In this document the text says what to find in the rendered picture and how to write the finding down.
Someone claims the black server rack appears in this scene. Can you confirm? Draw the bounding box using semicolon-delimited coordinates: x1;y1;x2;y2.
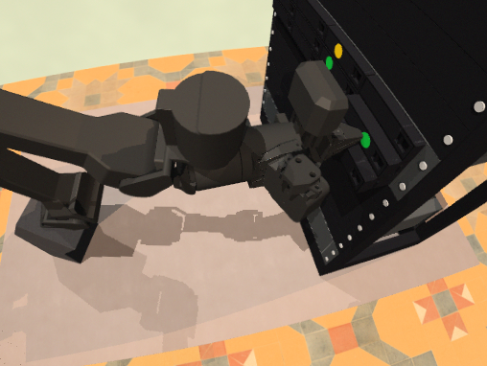
260;0;487;276

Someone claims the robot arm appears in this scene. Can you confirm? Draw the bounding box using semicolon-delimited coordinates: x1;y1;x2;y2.
0;70;330;230

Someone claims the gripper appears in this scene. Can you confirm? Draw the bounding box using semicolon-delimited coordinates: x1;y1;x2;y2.
239;60;363;189

